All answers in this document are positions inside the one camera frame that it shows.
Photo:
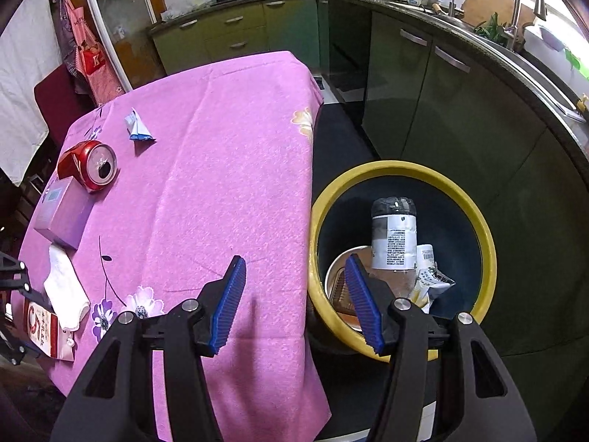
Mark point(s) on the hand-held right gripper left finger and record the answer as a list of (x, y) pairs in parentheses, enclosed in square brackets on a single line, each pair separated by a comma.
[(228, 304)]

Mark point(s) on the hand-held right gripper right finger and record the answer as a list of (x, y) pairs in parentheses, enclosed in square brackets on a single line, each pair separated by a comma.
[(366, 308)]

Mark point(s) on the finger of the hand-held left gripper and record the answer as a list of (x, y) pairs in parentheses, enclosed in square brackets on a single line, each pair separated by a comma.
[(14, 271), (14, 347)]

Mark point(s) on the red white drink carton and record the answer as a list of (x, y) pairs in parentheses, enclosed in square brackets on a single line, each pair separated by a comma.
[(43, 327)]

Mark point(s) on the clear bottle with white label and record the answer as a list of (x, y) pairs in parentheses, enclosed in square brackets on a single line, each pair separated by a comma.
[(393, 244)]

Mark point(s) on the white snack packet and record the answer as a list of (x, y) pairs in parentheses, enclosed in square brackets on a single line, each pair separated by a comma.
[(430, 276)]

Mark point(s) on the yellow rimmed dark bin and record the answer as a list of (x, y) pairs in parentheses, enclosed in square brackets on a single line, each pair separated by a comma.
[(400, 166)]

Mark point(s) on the white crumpled cloth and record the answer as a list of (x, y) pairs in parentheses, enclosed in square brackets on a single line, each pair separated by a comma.
[(64, 285)]

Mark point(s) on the purple cardboard box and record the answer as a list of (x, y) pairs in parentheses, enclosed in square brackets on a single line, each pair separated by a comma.
[(64, 216)]

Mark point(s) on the red soda can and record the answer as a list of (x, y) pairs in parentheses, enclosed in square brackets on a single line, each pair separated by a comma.
[(80, 156)]

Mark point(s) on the pink floral tablecloth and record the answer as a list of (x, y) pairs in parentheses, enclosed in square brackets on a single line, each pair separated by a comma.
[(207, 170)]

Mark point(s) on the white hanging sheet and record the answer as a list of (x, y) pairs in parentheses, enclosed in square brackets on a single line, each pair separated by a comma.
[(23, 101)]

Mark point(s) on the red upholstered chair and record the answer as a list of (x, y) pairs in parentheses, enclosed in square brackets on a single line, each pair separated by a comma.
[(60, 96)]

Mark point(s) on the blue white folded carton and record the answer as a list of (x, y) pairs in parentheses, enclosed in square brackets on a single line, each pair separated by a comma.
[(138, 126)]

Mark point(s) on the dark green base cabinets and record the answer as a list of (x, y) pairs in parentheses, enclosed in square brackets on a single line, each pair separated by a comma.
[(460, 115)]

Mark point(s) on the red checked apron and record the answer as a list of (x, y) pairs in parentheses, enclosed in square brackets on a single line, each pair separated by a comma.
[(99, 69)]

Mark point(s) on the sliding glass door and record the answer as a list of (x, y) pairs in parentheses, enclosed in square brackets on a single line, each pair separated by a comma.
[(124, 18)]

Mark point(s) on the steel sink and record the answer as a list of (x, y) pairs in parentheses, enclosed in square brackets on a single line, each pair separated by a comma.
[(538, 73)]

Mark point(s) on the clear plastic bag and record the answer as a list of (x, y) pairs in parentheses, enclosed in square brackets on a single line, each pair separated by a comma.
[(177, 13)]

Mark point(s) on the green vegetables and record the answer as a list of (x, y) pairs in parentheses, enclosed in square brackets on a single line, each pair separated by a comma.
[(492, 27)]

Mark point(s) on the wooden rolling pin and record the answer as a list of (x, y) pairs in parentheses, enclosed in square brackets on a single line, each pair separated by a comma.
[(437, 8)]

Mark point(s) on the green plastic item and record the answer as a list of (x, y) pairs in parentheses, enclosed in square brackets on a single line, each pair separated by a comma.
[(577, 62)]

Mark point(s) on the wooden cutting board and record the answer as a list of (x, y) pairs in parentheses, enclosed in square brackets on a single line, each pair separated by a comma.
[(490, 7)]

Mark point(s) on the white lilac container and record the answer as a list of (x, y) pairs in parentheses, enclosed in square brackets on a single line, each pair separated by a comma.
[(552, 37)]

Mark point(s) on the tall steel faucet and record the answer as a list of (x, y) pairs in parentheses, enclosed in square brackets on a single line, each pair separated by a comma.
[(517, 4)]

